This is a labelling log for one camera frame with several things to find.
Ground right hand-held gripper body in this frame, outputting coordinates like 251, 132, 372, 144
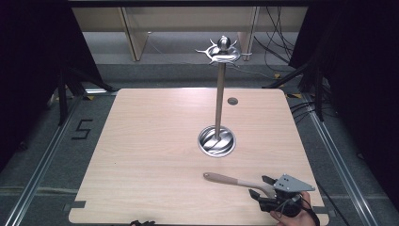
257, 173, 316, 218

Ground wooden handle beige spatula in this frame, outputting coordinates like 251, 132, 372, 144
202, 171, 277, 200

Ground silver metal utensil rack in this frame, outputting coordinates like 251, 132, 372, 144
195, 35, 253, 158

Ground person's right hand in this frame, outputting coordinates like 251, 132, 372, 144
269, 190, 315, 226

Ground black metal stand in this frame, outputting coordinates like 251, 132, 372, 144
56, 66, 117, 127
263, 58, 326, 122

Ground black curtain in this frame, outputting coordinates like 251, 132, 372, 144
0, 0, 105, 172
287, 0, 399, 210

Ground beige wooden cabinet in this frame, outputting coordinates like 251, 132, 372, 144
71, 6, 309, 62

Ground black wrist strap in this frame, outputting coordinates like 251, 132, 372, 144
300, 197, 322, 226

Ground black floor cable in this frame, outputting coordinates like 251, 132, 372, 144
314, 180, 347, 226

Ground aluminium floor rail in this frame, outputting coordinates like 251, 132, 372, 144
301, 93, 379, 226
3, 89, 120, 226

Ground black cables on floor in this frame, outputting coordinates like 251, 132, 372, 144
289, 99, 318, 124

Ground bundle of black hanging cables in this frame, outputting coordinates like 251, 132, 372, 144
252, 6, 296, 73

